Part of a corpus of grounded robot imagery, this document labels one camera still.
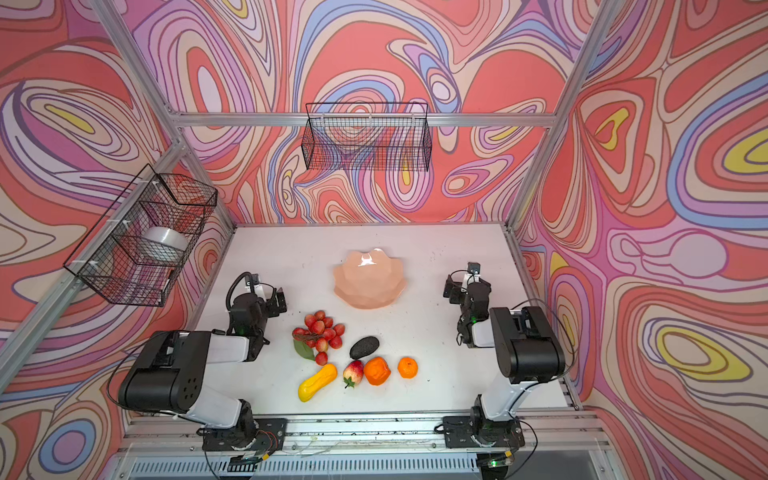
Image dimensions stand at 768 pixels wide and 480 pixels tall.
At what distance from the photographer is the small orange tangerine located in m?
0.83

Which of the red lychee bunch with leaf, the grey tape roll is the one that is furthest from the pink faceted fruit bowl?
the grey tape roll

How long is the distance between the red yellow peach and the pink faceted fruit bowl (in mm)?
175

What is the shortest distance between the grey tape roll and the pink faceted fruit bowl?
0.45m

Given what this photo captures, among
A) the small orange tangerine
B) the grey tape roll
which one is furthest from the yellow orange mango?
the grey tape roll

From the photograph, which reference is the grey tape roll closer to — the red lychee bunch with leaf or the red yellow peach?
the red lychee bunch with leaf

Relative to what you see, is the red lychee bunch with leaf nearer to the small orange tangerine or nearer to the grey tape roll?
the small orange tangerine

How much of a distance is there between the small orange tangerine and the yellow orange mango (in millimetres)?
186

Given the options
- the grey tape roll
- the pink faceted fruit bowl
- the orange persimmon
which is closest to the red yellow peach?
the orange persimmon

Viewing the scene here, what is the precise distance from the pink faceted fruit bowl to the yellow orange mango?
0.20 metres

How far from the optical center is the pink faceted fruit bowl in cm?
99

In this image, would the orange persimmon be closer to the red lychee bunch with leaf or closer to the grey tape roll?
the red lychee bunch with leaf

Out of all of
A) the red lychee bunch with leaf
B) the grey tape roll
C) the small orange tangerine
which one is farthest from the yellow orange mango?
the grey tape roll

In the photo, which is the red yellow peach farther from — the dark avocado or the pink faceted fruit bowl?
the pink faceted fruit bowl

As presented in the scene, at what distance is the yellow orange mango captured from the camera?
79 cm
